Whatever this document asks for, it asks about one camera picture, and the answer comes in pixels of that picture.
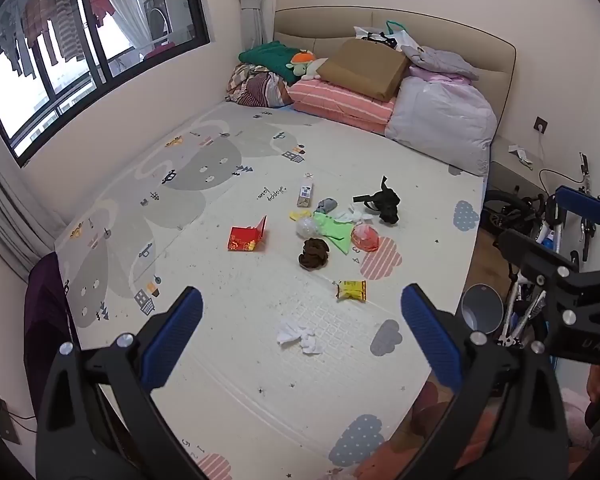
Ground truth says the white knotted tissue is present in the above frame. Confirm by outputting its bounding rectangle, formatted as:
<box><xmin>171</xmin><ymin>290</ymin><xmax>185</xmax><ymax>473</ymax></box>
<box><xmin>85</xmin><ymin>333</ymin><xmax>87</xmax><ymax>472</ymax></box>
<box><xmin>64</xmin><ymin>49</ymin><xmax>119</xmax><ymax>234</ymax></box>
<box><xmin>336</xmin><ymin>203</ymin><xmax>376</xmax><ymax>223</ymax></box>

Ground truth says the green plush toy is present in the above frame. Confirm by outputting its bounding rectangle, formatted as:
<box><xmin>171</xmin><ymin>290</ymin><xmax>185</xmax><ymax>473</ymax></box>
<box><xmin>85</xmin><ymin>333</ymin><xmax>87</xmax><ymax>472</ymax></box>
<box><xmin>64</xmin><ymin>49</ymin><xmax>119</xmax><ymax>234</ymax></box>
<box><xmin>286</xmin><ymin>50</ymin><xmax>328</xmax><ymax>82</ymax></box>

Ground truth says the white paper slip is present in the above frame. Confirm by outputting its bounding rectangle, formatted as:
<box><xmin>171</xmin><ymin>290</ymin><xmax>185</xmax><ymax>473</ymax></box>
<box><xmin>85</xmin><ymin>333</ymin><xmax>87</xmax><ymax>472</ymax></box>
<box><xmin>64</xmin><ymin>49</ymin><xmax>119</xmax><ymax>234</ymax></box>
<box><xmin>509</xmin><ymin>145</ymin><xmax>535</xmax><ymax>170</ymax></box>

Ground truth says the pink fluffy slipper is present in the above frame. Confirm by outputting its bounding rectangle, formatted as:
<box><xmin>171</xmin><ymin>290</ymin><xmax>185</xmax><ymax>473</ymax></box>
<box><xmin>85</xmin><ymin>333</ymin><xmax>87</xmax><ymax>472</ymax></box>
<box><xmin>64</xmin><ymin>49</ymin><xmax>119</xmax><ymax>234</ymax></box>
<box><xmin>561</xmin><ymin>389</ymin><xmax>597</xmax><ymax>447</ymax></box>

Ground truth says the black framed window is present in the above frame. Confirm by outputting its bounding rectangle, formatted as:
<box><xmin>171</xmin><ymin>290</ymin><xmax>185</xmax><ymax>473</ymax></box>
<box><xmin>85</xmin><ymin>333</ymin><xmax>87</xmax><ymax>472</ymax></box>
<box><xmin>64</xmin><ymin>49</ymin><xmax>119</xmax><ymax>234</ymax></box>
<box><xmin>0</xmin><ymin>0</ymin><xmax>211</xmax><ymax>168</ymax></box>

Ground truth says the grey trash bin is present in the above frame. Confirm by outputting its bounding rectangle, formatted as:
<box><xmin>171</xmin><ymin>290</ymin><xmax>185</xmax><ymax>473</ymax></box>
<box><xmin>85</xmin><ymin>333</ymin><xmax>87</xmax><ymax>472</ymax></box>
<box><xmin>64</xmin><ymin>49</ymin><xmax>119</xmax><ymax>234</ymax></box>
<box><xmin>460</xmin><ymin>283</ymin><xmax>505</xmax><ymax>336</ymax></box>

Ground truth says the purple bed sheet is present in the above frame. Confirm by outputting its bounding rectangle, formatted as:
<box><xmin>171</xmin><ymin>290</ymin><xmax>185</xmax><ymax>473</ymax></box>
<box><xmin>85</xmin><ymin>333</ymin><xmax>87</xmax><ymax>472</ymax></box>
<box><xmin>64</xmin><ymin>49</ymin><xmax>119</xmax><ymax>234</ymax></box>
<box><xmin>22</xmin><ymin>251</ymin><xmax>81</xmax><ymax>411</ymax></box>

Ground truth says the grey nightstand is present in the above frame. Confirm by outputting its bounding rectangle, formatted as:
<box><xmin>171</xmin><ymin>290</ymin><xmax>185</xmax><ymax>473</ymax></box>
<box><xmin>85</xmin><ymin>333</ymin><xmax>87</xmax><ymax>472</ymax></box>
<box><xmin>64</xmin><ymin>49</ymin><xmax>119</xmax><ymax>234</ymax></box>
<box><xmin>487</xmin><ymin>135</ymin><xmax>548</xmax><ymax>198</ymax></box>

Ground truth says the lilac bagged duvet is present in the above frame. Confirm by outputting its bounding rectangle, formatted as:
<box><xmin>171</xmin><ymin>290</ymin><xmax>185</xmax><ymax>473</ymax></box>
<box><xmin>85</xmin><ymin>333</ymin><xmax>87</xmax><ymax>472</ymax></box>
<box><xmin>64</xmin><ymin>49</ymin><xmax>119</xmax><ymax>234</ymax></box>
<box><xmin>384</xmin><ymin>67</ymin><xmax>498</xmax><ymax>177</ymax></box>

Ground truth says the pink striped quilt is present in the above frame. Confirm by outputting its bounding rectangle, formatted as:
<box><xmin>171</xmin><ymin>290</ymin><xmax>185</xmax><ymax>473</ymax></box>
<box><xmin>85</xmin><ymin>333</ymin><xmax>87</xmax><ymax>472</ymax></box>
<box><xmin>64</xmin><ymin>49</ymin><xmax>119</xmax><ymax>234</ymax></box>
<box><xmin>286</xmin><ymin>79</ymin><xmax>397</xmax><ymax>134</ymax></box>

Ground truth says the red paper box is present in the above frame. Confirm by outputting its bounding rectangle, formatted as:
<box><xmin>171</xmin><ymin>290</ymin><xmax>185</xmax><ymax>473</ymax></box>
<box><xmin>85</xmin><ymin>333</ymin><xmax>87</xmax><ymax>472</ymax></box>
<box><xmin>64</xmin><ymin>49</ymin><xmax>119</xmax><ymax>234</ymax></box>
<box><xmin>227</xmin><ymin>215</ymin><xmax>269</xmax><ymax>252</ymax></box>

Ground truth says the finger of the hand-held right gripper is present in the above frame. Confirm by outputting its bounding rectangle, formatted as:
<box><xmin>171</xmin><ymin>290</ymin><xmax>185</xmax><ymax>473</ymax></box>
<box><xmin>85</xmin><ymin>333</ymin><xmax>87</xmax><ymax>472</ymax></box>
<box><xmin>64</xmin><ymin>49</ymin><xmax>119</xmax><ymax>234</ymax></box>
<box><xmin>555</xmin><ymin>186</ymin><xmax>600</xmax><ymax>233</ymax></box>
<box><xmin>497</xmin><ymin>229</ymin><xmax>581</xmax><ymax>291</ymax></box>

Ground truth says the white shopping bag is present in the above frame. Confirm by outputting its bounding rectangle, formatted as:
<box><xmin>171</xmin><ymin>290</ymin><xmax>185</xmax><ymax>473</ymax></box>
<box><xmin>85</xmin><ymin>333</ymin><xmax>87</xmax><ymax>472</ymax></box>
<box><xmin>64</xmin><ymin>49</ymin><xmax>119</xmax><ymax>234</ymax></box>
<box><xmin>354</xmin><ymin>21</ymin><xmax>421</xmax><ymax>51</ymax></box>

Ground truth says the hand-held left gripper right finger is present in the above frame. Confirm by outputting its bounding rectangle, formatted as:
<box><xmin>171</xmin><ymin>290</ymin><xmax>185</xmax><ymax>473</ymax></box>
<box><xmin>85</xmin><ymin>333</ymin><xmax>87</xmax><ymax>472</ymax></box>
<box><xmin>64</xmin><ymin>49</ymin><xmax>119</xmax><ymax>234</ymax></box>
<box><xmin>385</xmin><ymin>283</ymin><xmax>571</xmax><ymax>480</ymax></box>

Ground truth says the row of hanging clothes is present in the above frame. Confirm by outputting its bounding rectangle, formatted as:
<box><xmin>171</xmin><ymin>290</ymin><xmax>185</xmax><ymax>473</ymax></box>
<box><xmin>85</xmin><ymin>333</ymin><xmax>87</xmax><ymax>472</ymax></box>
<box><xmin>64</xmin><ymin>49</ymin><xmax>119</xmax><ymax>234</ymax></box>
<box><xmin>0</xmin><ymin>0</ymin><xmax>118</xmax><ymax>81</ymax></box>

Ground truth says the white bicycle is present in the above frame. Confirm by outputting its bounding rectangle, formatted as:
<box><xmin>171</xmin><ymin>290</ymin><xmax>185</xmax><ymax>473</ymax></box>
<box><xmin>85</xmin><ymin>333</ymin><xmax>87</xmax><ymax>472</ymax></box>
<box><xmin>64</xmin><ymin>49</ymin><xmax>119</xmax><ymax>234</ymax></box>
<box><xmin>482</xmin><ymin>152</ymin><xmax>598</xmax><ymax>351</ymax></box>

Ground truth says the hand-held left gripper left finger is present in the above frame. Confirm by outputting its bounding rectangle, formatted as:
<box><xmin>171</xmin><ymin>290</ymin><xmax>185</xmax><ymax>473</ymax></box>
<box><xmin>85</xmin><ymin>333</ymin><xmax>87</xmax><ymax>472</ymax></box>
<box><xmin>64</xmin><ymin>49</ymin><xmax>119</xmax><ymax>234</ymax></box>
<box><xmin>35</xmin><ymin>286</ymin><xmax>211</xmax><ymax>480</ymax></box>

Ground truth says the yellow snack packet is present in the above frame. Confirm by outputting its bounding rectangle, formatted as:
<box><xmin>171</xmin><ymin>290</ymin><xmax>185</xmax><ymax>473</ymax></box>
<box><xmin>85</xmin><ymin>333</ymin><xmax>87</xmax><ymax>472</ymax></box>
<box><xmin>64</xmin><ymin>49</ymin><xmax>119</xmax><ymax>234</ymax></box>
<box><xmin>334</xmin><ymin>280</ymin><xmax>367</xmax><ymax>302</ymax></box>

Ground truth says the black folding umbrella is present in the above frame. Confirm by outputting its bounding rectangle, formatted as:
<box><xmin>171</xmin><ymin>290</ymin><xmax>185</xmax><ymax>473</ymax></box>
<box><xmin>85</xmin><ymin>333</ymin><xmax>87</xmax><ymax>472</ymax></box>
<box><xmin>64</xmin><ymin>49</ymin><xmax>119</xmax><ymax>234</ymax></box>
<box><xmin>353</xmin><ymin>175</ymin><xmax>401</xmax><ymax>224</ymax></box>

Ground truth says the striped blanket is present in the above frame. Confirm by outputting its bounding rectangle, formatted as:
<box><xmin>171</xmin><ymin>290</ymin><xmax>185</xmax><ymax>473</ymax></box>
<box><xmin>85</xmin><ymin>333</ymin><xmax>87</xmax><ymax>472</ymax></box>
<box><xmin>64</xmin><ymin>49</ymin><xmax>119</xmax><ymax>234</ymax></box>
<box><xmin>226</xmin><ymin>62</ymin><xmax>293</xmax><ymax>108</ymax></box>

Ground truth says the beige bed headboard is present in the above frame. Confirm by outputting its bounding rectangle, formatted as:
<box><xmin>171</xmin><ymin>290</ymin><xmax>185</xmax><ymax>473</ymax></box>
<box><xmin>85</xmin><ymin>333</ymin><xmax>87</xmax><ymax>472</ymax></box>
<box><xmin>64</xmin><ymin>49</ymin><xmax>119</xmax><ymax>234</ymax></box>
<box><xmin>273</xmin><ymin>6</ymin><xmax>517</xmax><ymax>81</ymax></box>

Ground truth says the green knitted cloth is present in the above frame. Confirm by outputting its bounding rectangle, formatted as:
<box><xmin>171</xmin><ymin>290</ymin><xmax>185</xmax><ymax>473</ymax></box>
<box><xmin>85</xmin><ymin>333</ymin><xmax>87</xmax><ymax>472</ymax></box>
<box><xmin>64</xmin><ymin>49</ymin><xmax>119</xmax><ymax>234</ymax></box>
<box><xmin>238</xmin><ymin>41</ymin><xmax>306</xmax><ymax>86</ymax></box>

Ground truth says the printed play mat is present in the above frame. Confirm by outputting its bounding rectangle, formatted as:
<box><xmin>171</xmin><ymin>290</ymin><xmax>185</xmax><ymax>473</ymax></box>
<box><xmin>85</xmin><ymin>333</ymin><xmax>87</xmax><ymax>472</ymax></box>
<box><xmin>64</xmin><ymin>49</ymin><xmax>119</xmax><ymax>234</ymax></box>
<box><xmin>55</xmin><ymin>100</ymin><xmax>486</xmax><ymax>480</ymax></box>

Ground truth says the pink drink carton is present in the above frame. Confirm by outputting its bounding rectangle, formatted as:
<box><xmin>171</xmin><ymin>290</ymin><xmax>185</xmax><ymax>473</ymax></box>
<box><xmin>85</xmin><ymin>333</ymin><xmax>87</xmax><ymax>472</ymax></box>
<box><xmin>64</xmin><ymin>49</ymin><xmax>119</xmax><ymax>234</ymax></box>
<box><xmin>296</xmin><ymin>172</ymin><xmax>315</xmax><ymax>208</ymax></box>

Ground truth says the person's bare leg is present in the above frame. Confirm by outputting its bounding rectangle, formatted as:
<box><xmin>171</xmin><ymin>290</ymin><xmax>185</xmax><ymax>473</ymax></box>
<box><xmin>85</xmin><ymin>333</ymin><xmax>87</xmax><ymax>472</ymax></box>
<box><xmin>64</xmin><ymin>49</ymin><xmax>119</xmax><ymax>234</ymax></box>
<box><xmin>380</xmin><ymin>382</ymin><xmax>488</xmax><ymax>480</ymax></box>

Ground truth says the brown hair scrunchie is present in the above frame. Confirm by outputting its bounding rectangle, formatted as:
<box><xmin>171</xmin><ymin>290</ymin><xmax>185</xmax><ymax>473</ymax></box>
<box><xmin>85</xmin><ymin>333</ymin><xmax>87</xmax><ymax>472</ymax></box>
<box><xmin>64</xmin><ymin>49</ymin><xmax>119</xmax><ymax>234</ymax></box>
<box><xmin>298</xmin><ymin>238</ymin><xmax>331</xmax><ymax>271</ymax></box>

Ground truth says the brown cushion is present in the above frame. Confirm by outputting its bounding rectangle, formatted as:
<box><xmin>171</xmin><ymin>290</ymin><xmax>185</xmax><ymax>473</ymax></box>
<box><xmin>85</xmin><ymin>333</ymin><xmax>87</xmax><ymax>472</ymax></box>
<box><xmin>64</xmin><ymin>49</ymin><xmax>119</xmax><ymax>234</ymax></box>
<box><xmin>317</xmin><ymin>38</ymin><xmax>412</xmax><ymax>102</ymax></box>

